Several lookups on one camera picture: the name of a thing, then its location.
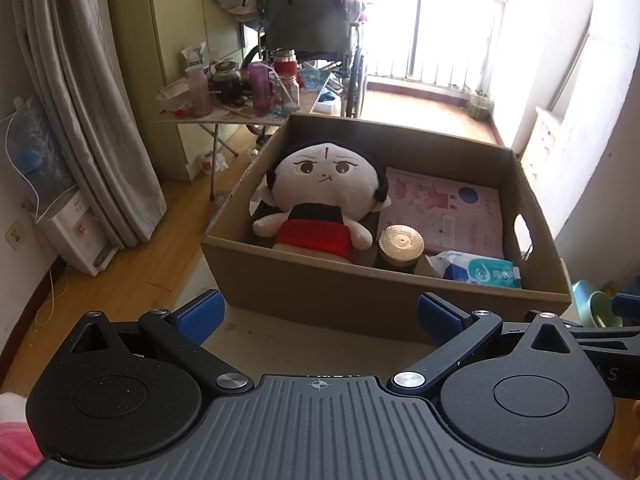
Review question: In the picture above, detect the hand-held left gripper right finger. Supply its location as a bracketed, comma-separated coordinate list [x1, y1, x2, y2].
[387, 292, 572, 394]

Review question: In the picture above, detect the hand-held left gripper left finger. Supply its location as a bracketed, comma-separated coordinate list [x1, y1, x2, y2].
[67, 289, 254, 394]

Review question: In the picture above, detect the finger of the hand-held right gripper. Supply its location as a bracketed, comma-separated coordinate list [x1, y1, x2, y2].
[562, 324, 640, 401]
[611, 292, 640, 319]

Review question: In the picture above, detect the blue white wet wipes pack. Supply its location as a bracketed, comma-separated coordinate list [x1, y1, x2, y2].
[426, 251, 522, 290]

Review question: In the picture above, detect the dark jar with gold lid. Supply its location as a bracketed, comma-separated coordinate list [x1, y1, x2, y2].
[376, 225, 426, 274]

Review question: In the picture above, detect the brown cardboard box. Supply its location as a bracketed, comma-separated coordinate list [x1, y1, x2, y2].
[201, 113, 572, 346]

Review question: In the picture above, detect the pink cartoon booklet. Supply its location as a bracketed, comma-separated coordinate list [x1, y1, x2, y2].
[377, 167, 506, 261]

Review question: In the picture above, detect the plush doll with red top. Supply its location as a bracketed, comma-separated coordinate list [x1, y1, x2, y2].
[251, 140, 392, 264]

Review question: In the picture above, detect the green plastic cup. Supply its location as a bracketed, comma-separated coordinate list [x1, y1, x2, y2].
[571, 280, 624, 329]

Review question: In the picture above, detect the white floor appliance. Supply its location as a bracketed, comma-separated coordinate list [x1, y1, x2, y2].
[35, 192, 121, 276]

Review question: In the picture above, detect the folding table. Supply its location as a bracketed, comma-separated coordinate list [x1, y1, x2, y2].
[155, 72, 332, 202]

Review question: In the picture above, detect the peach plastic bottle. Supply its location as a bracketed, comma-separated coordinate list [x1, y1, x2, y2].
[186, 66, 214, 117]

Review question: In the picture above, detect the dark glass teapot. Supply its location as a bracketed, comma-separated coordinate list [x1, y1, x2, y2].
[211, 60, 246, 106]

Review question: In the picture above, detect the blue water bag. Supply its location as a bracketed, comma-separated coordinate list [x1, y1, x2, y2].
[0, 96, 77, 211]

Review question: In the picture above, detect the grey curtain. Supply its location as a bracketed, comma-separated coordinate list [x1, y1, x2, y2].
[10, 0, 168, 249]

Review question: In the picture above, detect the magenta plastic bottle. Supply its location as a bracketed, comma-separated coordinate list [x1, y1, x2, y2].
[248, 62, 274, 114]

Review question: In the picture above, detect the clear glass jar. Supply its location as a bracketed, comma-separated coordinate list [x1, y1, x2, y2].
[271, 74, 301, 114]

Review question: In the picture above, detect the pale green cabinet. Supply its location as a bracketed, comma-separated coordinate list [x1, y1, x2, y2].
[106, 0, 247, 184]

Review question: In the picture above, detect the green white tissue pack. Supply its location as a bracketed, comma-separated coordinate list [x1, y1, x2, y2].
[181, 42, 209, 69]

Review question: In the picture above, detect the blue patterned tray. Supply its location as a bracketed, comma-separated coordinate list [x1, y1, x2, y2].
[297, 67, 331, 92]

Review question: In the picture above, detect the red lidded thermos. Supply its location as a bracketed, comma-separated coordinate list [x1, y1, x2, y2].
[272, 49, 299, 77]

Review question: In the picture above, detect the wheelchair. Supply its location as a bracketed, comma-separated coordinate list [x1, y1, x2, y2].
[234, 0, 369, 121]

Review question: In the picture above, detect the white cable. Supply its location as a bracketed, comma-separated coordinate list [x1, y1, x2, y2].
[34, 259, 72, 327]

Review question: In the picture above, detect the pale wooden frame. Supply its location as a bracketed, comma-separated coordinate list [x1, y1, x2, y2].
[521, 106, 567, 172]

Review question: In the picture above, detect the wall outlet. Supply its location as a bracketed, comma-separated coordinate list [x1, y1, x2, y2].
[5, 220, 29, 251]

